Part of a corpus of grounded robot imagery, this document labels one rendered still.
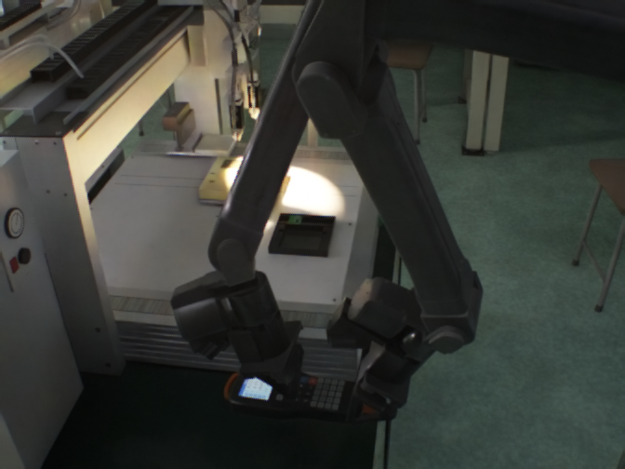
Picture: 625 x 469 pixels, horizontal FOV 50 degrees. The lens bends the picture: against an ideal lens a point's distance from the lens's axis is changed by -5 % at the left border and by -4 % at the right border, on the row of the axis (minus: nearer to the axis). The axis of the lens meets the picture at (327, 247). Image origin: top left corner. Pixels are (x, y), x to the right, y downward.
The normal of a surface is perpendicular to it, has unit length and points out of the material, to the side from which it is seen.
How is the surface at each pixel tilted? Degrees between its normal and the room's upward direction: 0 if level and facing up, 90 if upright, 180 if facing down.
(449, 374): 0
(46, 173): 90
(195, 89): 90
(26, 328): 90
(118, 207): 0
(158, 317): 0
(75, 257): 90
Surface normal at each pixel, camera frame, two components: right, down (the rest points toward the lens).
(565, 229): -0.01, -0.83
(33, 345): 0.99, 0.07
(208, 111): -0.14, 0.55
